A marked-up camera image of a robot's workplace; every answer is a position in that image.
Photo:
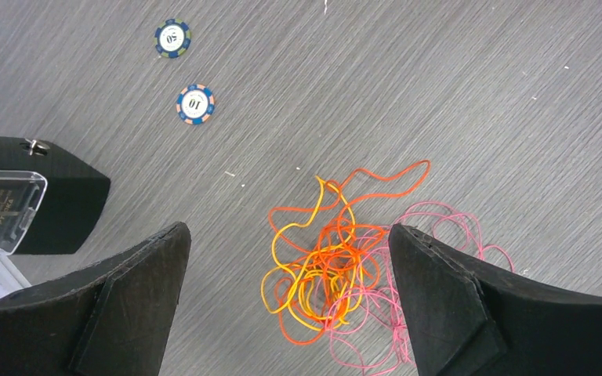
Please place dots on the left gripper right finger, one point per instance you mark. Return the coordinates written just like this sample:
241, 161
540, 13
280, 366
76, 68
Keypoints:
468, 317

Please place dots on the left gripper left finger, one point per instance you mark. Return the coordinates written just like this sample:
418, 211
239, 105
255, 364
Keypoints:
111, 318

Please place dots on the black metronome box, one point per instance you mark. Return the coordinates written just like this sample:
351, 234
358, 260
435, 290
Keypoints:
50, 200

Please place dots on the green poker chip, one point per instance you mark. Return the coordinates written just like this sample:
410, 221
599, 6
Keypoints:
172, 38

